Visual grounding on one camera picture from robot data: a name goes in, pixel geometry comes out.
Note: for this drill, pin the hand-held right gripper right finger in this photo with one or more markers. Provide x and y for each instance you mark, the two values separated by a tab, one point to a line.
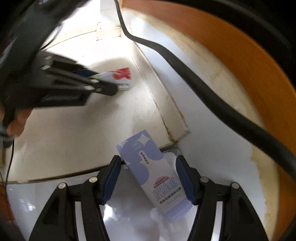
186	180

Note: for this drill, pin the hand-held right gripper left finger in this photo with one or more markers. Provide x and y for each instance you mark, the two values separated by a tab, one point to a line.
109	180

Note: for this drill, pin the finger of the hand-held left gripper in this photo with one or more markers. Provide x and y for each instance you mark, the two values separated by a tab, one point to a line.
101	89
85	71

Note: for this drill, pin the red white snack packet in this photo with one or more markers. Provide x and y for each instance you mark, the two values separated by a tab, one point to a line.
118	76

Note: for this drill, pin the person's left hand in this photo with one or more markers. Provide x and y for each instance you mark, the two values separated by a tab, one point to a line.
18	120

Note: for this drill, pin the brown wooden frame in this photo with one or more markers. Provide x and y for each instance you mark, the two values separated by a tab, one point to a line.
231	46

